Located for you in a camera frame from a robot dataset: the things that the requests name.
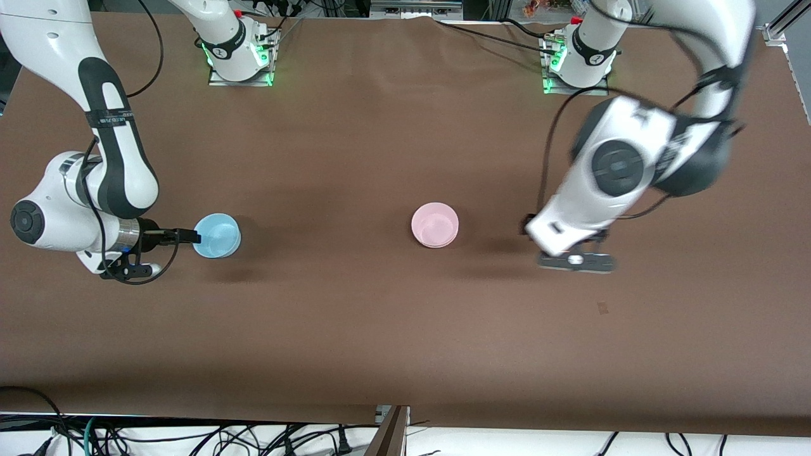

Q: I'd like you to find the black base power cable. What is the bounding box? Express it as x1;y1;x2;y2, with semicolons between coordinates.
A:
435;21;552;51

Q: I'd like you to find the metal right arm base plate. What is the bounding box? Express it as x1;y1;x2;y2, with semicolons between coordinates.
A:
208;66;274;87

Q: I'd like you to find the brown table cover sheet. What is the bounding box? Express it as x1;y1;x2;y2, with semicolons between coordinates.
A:
0;11;811;438

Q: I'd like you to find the aluminium profile post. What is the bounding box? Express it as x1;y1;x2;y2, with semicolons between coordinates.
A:
364;405;411;456

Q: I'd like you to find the black looping floor cable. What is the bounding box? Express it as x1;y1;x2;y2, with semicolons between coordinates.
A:
0;385;67;456

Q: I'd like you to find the grey metal box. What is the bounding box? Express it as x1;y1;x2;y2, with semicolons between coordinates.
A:
369;0;464;20

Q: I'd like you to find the aluminium frame rail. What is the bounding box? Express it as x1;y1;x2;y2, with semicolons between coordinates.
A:
763;0;811;124

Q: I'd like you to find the light blue plastic bowl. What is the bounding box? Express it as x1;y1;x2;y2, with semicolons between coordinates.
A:
192;213;242;259

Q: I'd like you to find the pink plastic bowl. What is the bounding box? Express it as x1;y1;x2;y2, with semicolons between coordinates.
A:
411;202;459;248

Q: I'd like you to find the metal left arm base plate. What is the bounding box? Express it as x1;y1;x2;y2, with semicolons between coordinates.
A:
542;38;610;97

